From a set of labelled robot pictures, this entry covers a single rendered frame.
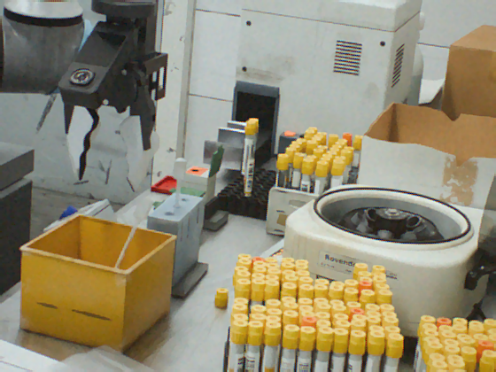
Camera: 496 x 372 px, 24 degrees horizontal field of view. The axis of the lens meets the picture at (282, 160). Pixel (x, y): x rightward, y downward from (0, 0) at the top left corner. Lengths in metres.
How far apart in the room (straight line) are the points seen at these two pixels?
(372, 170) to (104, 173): 2.00
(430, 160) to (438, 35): 1.62
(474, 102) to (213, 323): 1.09
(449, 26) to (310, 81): 1.32
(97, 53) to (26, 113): 2.46
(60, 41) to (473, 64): 0.93
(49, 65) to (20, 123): 1.99
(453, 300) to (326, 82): 0.72
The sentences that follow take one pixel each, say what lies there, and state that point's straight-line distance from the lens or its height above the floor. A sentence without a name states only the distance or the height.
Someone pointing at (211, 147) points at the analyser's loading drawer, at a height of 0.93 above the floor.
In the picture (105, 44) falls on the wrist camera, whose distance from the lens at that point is 1.25.
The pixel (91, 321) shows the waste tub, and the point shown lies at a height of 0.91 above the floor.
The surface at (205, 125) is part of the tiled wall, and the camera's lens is 3.52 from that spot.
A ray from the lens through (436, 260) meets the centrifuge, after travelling 1.35.
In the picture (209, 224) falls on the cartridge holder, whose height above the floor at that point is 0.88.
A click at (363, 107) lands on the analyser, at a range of 1.99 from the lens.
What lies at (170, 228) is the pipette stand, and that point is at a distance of 1.42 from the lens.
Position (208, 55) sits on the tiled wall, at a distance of 3.47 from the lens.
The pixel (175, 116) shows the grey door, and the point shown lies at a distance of 3.48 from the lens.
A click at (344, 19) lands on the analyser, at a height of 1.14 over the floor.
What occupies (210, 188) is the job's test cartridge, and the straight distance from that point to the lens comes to 1.68.
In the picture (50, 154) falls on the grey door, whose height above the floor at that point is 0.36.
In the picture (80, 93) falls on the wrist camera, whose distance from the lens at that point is 1.21.
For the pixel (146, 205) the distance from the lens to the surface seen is 1.36.
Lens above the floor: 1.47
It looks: 17 degrees down
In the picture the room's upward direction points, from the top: 6 degrees clockwise
